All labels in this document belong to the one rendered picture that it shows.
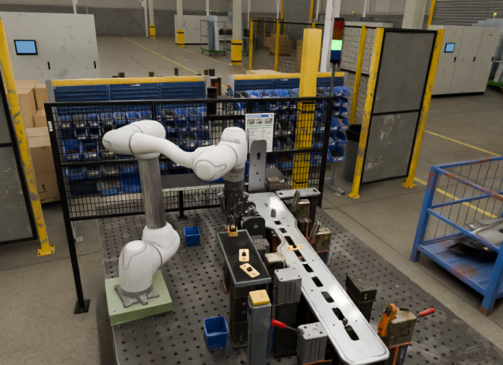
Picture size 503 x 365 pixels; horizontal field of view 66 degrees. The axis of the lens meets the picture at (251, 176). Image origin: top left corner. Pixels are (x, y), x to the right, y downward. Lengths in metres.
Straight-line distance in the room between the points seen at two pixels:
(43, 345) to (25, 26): 6.26
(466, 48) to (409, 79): 8.41
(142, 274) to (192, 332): 0.36
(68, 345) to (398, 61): 4.19
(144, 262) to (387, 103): 3.67
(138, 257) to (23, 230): 2.19
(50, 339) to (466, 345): 2.52
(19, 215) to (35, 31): 4.96
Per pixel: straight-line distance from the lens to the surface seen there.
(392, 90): 4.91
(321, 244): 2.09
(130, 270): 1.96
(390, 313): 1.58
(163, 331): 1.98
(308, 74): 2.83
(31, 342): 3.18
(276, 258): 1.75
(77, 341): 3.07
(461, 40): 13.17
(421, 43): 5.09
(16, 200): 3.87
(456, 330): 2.23
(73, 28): 8.31
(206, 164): 1.31
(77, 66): 8.36
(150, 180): 1.96
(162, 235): 2.05
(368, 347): 1.55
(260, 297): 1.41
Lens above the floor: 2.07
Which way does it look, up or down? 23 degrees down
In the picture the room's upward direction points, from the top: 2 degrees clockwise
